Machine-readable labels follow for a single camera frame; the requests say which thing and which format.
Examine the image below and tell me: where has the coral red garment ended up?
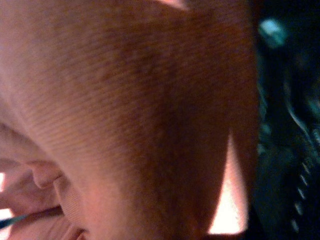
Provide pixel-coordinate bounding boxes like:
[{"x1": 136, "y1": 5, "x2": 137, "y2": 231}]
[{"x1": 0, "y1": 0, "x2": 261, "y2": 240}]

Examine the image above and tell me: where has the grey washing machine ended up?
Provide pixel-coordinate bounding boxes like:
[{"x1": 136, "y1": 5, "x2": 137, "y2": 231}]
[{"x1": 249, "y1": 0, "x2": 320, "y2": 240}]

